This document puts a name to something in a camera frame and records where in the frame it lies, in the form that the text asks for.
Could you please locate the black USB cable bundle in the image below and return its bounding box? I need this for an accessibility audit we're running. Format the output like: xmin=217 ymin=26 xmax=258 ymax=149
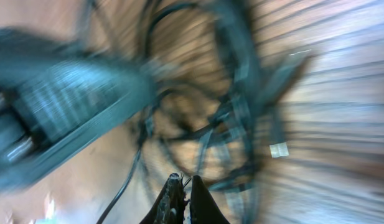
xmin=95 ymin=0 xmax=314 ymax=224

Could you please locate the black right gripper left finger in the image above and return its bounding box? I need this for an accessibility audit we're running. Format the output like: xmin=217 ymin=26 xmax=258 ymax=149
xmin=140 ymin=173 xmax=187 ymax=224

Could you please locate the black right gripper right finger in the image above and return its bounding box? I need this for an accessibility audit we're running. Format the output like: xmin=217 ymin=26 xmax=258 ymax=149
xmin=190 ymin=175 xmax=230 ymax=224

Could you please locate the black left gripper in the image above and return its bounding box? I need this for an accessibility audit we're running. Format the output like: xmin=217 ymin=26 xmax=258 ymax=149
xmin=0 ymin=27 xmax=156 ymax=191

